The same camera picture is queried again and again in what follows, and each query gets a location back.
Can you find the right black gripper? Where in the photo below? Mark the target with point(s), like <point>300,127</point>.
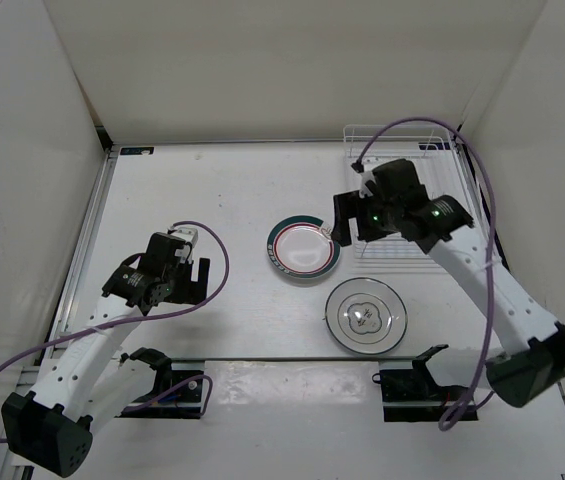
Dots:
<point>351,206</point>

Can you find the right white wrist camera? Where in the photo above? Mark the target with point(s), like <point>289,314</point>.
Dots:
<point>368,185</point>

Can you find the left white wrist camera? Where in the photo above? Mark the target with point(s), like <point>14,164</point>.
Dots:
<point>185,239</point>

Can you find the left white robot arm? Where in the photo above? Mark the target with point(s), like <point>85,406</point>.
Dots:
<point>53,425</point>

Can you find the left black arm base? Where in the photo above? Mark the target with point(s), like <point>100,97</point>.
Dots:
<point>183,394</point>

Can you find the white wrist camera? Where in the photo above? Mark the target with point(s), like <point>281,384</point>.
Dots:
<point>368,185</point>
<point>185,239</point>

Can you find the green rimmed white plate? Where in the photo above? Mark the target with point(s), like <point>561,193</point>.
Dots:
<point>303,282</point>

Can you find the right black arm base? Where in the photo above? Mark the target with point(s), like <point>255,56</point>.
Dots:
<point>410,394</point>

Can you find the blue label sticker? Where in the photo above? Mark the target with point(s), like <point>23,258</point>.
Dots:
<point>136,151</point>

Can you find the aluminium table rail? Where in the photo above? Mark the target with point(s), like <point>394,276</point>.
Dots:
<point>77,296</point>

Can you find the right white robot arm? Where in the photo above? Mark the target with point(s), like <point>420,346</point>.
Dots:
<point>390,200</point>

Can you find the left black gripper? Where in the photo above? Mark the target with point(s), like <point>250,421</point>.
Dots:
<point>193,292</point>

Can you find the white wire dish rack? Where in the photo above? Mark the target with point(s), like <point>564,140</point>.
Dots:
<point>440,167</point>

